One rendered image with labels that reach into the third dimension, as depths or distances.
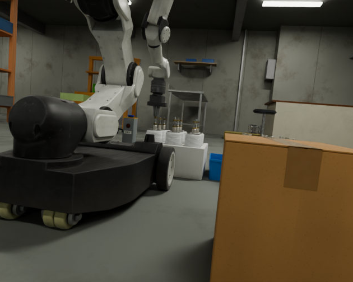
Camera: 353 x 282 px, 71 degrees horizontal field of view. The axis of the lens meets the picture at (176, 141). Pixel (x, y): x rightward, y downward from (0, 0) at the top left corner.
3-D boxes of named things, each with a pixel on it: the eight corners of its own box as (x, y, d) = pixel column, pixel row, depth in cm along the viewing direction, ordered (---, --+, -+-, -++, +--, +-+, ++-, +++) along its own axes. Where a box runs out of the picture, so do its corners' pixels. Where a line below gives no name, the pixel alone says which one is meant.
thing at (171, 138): (163, 163, 143) (166, 131, 141) (162, 160, 152) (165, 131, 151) (179, 164, 144) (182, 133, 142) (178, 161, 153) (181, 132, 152)
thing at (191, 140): (179, 163, 148) (182, 132, 146) (193, 163, 152) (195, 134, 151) (187, 166, 139) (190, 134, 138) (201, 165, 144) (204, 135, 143)
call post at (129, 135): (130, 168, 154) (134, 118, 151) (119, 167, 155) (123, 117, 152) (134, 166, 161) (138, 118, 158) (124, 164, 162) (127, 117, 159)
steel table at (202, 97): (204, 133, 753) (208, 97, 743) (199, 137, 545) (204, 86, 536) (179, 131, 766) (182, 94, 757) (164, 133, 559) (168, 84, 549)
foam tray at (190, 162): (201, 180, 138) (204, 149, 136) (134, 172, 144) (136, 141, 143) (205, 168, 176) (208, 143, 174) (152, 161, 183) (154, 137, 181)
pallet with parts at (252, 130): (277, 142, 631) (279, 127, 628) (288, 145, 533) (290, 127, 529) (222, 136, 653) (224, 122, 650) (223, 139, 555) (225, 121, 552)
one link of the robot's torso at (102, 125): (93, 146, 79) (96, 105, 78) (37, 140, 82) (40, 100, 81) (119, 142, 99) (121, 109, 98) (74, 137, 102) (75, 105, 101)
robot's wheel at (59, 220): (62, 234, 64) (64, 206, 63) (51, 233, 65) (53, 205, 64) (78, 223, 71) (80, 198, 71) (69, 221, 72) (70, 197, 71)
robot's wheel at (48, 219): (51, 232, 65) (52, 205, 64) (40, 230, 65) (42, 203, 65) (68, 221, 72) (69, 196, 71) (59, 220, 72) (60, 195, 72)
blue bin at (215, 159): (226, 182, 140) (228, 161, 139) (207, 179, 142) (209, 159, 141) (223, 172, 170) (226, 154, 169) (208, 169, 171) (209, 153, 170)
